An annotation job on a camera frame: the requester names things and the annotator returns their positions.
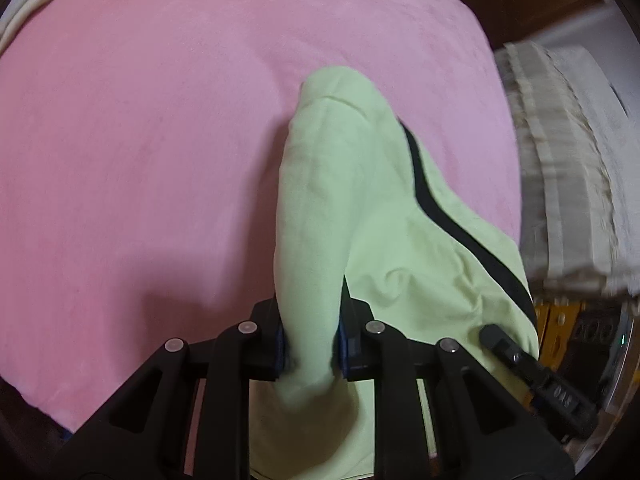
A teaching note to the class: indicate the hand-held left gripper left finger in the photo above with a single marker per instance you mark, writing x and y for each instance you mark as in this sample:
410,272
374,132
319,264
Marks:
276,352

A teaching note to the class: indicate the green and black hooded jacket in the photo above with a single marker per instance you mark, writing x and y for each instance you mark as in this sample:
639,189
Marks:
340,185

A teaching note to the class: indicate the white folded blanket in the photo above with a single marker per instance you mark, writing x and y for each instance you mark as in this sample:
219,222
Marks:
30,0

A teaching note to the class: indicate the brown wooden door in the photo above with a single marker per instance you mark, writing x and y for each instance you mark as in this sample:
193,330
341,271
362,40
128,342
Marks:
525,0

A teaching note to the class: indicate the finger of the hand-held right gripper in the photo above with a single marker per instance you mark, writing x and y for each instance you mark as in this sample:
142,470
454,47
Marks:
495,336

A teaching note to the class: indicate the pink bed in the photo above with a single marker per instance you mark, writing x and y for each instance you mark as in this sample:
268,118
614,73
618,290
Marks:
150,135

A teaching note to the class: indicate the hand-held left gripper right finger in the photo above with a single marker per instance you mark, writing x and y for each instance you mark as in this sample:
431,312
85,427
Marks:
344,347

